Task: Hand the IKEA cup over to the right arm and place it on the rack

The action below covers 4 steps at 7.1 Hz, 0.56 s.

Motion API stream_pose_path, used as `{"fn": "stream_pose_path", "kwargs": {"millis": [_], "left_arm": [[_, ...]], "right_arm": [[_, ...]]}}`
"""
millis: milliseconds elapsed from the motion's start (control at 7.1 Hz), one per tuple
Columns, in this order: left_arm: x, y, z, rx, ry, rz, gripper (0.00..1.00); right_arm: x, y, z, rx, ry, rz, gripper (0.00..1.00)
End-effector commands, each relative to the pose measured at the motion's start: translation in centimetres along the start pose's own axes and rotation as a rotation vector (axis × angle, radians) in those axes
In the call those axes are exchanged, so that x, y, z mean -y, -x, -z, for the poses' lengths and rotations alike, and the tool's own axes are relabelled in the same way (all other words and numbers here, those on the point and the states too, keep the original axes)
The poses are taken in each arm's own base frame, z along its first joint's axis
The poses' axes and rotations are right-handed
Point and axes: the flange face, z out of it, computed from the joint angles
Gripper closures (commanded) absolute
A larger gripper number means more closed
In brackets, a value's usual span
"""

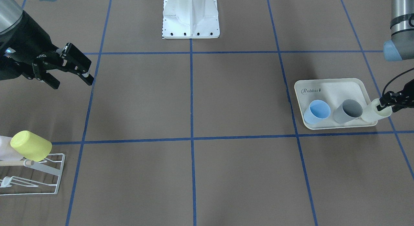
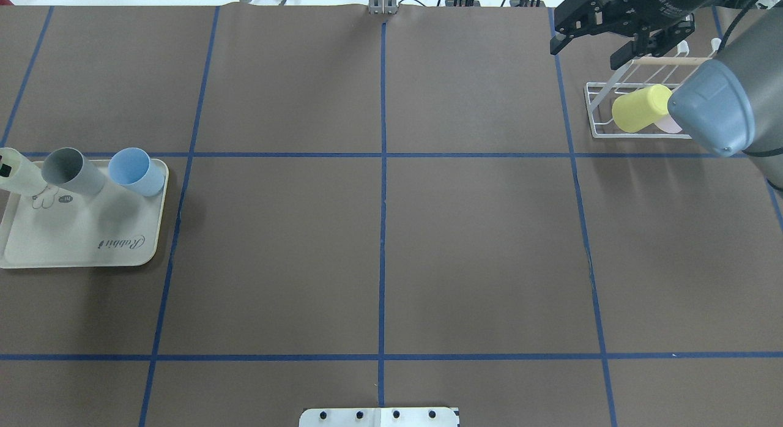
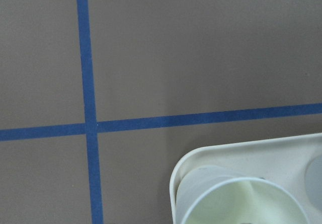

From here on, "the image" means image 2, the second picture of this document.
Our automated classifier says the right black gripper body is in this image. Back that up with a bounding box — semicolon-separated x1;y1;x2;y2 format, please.
569;0;729;39

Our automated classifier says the cream plastic tray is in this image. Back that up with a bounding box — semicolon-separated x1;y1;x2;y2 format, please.
1;180;168;269

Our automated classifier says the blue plastic cup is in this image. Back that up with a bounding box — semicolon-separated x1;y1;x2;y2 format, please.
107;147;165;198

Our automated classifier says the cream plastic cup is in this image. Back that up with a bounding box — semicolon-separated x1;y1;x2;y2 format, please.
1;147;48;196

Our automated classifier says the white wire cup rack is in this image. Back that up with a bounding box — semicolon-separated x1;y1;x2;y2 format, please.
584;39;722;139

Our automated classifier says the yellow plastic cup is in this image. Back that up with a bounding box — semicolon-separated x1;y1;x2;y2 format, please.
611;84;673;133

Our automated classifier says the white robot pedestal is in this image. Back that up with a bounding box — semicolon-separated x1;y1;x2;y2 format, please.
299;407;461;426

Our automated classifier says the pink plastic cup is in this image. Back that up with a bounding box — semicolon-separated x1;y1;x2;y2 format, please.
654;114;682;134

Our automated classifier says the grey plastic cup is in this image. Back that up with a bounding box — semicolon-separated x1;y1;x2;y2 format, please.
41;147;106;196

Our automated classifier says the aluminium frame post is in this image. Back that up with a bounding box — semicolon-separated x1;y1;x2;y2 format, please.
368;0;399;15

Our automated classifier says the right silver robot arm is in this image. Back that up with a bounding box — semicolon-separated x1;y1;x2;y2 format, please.
550;0;782;193

